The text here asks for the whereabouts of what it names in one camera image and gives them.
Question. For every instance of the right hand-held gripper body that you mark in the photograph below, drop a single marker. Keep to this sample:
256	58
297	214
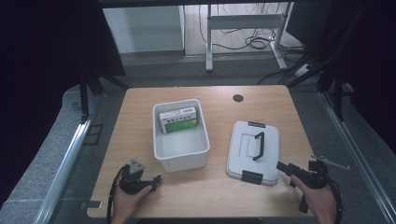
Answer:
317	179

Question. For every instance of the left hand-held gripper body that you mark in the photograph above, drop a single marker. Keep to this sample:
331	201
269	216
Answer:
132	183

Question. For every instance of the white plastic storage box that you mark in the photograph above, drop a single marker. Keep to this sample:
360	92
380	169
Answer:
183	146

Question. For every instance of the person's left hand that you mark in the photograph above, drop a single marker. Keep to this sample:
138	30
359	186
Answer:
124	205

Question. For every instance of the person's right hand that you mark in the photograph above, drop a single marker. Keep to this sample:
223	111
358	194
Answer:
322	202

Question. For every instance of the green and white medicine box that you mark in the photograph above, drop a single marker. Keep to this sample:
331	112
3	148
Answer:
180	123

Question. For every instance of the black round table grommet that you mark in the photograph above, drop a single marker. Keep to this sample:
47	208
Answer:
238	98

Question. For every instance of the black metal stand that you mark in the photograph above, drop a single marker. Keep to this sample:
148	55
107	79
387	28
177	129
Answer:
337	93

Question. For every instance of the white power strip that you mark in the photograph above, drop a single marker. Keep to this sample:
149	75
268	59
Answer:
302	70

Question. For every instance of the black tripod stand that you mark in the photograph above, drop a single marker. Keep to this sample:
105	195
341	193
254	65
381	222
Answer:
84	90

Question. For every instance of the black curtain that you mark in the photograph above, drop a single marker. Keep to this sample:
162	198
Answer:
37	62
376	62

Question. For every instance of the white cabinet panel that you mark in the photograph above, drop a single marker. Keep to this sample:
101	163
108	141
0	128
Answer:
143	29

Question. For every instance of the grey metal bracket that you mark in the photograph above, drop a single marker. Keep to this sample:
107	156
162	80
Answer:
92	204

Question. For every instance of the silver metal floor rail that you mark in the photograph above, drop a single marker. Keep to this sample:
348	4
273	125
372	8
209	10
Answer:
355	146
63	169

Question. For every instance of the black square floor frame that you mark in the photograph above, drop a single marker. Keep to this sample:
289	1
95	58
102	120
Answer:
92	134

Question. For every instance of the white metal desk frame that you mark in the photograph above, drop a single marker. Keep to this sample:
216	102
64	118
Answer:
243	21

